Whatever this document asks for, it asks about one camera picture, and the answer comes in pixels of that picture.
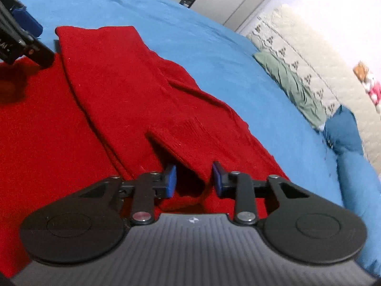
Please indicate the red knit sweater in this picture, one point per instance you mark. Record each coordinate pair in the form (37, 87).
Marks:
(119, 95)

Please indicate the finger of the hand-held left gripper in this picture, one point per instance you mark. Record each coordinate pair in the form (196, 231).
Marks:
(40, 54)
(27, 20)

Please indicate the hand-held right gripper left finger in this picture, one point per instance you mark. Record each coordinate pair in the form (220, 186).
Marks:
(171, 183)

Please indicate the green cloth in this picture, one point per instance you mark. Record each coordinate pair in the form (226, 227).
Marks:
(290, 85)

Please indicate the blue bed sheet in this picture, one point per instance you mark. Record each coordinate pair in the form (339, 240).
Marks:
(208, 50)

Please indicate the blue pillow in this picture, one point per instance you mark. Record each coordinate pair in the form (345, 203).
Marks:
(342, 131)

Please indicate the white wardrobe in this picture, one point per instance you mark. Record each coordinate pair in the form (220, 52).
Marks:
(238, 0)

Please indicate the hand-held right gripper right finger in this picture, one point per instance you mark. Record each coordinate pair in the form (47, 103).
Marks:
(216, 181)

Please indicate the cream quilted bedspread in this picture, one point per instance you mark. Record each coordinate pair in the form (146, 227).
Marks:
(321, 53)

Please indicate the stuffed toy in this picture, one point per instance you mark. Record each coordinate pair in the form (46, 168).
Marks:
(369, 82)

